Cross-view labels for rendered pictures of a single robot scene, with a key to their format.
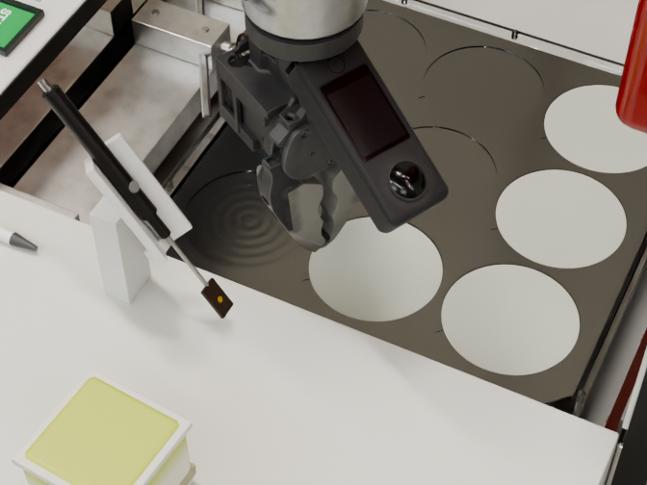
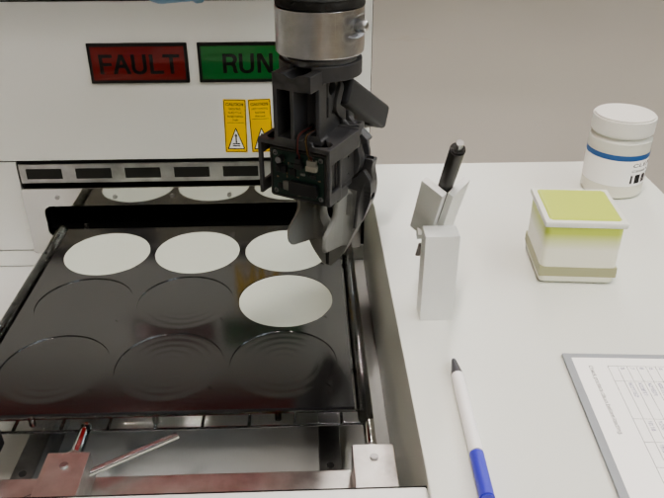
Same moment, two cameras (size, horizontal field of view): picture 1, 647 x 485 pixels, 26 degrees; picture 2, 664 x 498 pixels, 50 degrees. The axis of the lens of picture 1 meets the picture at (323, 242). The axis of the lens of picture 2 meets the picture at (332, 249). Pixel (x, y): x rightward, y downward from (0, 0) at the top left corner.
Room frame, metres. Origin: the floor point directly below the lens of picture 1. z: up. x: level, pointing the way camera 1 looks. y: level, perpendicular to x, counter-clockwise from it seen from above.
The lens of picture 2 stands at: (0.92, 0.56, 1.33)
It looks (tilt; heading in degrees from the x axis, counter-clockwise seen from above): 30 degrees down; 242
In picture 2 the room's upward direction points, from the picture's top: straight up
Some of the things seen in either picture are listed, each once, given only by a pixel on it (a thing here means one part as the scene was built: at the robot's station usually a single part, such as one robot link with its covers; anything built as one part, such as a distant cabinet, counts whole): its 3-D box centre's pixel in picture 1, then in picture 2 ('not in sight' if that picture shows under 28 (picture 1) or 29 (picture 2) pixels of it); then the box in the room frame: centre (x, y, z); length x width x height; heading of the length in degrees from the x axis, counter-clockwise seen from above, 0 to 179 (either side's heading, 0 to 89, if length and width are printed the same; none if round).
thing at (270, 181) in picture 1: (293, 175); (350, 183); (0.61, 0.02, 1.05); 0.05 x 0.02 x 0.09; 124
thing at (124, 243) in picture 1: (139, 230); (436, 239); (0.58, 0.12, 1.03); 0.06 x 0.04 x 0.13; 64
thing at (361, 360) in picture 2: not in sight; (353, 301); (0.59, -0.01, 0.90); 0.37 x 0.01 x 0.01; 64
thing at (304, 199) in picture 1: (284, 197); (334, 233); (0.63, 0.03, 1.01); 0.06 x 0.03 x 0.09; 34
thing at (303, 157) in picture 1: (297, 72); (316, 125); (0.65, 0.02, 1.11); 0.09 x 0.08 x 0.12; 34
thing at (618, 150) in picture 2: not in sight; (617, 150); (0.25, 0.02, 1.01); 0.07 x 0.07 x 0.10
